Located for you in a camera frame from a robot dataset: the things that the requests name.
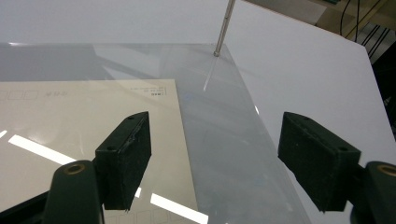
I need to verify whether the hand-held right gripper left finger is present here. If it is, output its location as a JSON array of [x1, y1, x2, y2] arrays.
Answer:
[[93, 110, 153, 212]]

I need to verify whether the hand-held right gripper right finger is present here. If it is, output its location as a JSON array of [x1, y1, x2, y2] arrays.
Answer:
[[277, 111, 362, 214]]

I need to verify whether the painting print postcard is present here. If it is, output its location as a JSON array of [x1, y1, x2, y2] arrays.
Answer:
[[0, 78, 209, 224]]

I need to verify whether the clear acrylic photo frame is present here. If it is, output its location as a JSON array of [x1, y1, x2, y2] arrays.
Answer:
[[0, 0, 312, 224]]

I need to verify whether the white table board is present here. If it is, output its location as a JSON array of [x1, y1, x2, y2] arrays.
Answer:
[[0, 0, 396, 224]]

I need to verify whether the black cable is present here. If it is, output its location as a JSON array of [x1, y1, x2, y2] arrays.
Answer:
[[339, 0, 382, 43]]

